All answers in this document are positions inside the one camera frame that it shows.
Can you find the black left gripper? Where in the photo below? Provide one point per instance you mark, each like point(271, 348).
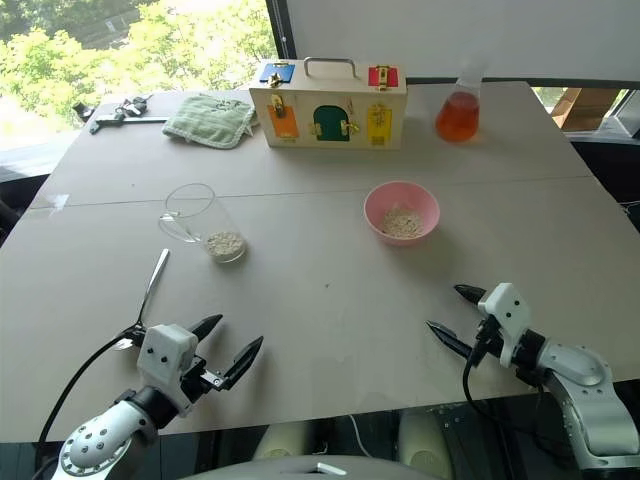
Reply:
point(197, 377)

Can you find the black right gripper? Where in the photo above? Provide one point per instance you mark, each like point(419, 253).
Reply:
point(487, 340)

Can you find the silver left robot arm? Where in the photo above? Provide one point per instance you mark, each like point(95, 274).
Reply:
point(100, 440)

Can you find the clear dish of white rice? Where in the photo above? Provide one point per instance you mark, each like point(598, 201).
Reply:
point(225, 243)

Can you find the beige grain food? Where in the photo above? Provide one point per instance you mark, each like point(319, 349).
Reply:
point(404, 223)

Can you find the metal spoon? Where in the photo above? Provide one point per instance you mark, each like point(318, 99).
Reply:
point(154, 280)

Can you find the pale rounded shape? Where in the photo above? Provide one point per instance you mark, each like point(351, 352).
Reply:
point(425, 440)
point(282, 440)

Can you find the pink bowl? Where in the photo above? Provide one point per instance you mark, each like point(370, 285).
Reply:
point(380, 220)

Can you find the clear glass mug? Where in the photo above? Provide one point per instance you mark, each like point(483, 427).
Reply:
point(200, 220)

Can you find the grey robot torso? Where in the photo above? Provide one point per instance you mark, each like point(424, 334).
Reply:
point(300, 470)

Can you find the glass flask with orange liquid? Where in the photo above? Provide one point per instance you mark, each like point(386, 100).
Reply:
point(457, 117)

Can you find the green cloth towel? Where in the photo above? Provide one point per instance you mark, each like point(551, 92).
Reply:
point(207, 120)

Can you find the cardboard box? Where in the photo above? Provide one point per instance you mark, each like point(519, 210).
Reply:
point(575, 107)

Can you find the metal bar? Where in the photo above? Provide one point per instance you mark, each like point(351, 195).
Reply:
point(135, 120)

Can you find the bunch of keys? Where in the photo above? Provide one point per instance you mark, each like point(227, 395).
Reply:
point(131, 106)

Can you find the small black knob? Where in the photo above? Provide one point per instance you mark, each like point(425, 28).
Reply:
point(81, 109)

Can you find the white board panel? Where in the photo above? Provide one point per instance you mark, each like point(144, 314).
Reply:
point(450, 35)

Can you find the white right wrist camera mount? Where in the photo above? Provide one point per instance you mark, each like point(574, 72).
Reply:
point(506, 312)

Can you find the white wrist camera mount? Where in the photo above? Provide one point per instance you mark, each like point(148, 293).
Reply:
point(506, 312)
point(162, 352)

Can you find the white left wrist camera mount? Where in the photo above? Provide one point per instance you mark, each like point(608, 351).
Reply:
point(162, 352)

